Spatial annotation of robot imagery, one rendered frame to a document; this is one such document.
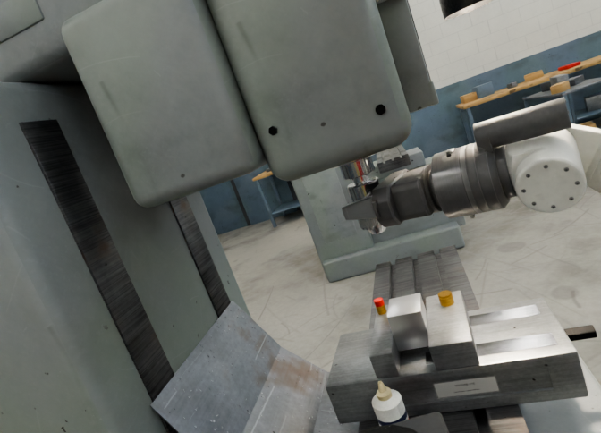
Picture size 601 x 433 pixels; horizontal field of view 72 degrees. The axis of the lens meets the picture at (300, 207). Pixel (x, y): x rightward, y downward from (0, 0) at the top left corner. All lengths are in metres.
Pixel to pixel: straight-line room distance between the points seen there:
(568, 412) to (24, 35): 0.93
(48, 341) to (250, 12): 0.46
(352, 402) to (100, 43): 0.61
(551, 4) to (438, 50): 1.60
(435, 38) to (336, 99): 6.68
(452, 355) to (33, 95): 0.68
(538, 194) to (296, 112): 0.28
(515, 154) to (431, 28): 6.69
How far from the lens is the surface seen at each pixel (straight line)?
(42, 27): 0.67
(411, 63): 0.58
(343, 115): 0.50
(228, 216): 8.00
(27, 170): 0.63
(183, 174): 0.55
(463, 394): 0.69
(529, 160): 0.51
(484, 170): 0.53
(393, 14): 0.59
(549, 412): 0.81
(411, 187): 0.55
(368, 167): 0.59
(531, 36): 7.40
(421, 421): 0.41
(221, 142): 0.52
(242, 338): 0.88
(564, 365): 0.67
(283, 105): 0.52
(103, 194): 0.70
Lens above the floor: 1.37
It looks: 10 degrees down
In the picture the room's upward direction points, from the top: 20 degrees counter-clockwise
